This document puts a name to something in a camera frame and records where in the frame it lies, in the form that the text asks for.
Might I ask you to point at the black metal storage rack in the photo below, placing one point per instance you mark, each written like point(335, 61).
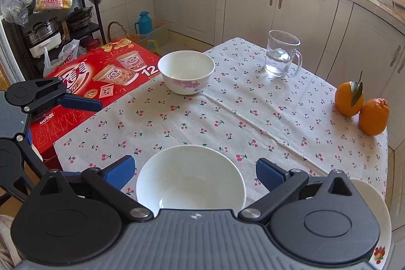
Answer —
point(98, 13)

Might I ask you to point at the cherry print tablecloth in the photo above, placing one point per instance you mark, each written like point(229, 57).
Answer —
point(237, 118)

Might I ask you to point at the red printed carton box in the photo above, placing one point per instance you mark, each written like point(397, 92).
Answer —
point(104, 74)

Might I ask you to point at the glass mug with water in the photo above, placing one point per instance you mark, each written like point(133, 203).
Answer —
point(280, 55)

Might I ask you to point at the white plate with fruit print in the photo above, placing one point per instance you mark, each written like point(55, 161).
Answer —
point(379, 219)

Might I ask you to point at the clear plastic storage bin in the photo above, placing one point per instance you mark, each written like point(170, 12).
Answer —
point(158, 32)

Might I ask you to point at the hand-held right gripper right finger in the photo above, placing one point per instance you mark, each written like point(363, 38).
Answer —
point(269, 175)

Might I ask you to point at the white crumpled plastic bag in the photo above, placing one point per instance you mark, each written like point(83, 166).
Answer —
point(68, 50)

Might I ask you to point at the black cooking pot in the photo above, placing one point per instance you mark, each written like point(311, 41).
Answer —
point(79, 18)

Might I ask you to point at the white kitchen cabinets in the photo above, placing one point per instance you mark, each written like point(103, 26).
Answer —
point(246, 4)

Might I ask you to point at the white bowl with pink flowers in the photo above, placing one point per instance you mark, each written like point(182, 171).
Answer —
point(189, 178)
point(186, 70)

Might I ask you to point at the white electric cooker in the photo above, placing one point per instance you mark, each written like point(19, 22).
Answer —
point(44, 39)

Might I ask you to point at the orange with green leaf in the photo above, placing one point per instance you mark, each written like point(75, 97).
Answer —
point(346, 99)

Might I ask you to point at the teal thermos flask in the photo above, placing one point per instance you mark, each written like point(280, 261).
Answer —
point(144, 23)

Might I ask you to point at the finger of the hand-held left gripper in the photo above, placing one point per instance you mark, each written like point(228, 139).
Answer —
point(82, 104)
point(34, 162)

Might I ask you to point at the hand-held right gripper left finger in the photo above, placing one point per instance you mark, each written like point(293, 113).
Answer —
point(120, 172)

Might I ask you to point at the orange without leaf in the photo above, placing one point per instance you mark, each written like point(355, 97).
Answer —
point(373, 116)

